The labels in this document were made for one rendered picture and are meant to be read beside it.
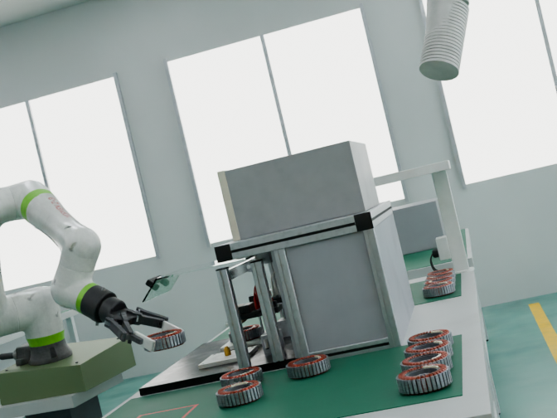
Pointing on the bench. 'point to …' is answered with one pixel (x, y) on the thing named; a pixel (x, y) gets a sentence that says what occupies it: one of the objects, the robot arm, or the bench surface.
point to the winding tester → (298, 189)
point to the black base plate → (176, 374)
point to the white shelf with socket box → (453, 250)
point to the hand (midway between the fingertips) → (162, 337)
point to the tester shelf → (304, 234)
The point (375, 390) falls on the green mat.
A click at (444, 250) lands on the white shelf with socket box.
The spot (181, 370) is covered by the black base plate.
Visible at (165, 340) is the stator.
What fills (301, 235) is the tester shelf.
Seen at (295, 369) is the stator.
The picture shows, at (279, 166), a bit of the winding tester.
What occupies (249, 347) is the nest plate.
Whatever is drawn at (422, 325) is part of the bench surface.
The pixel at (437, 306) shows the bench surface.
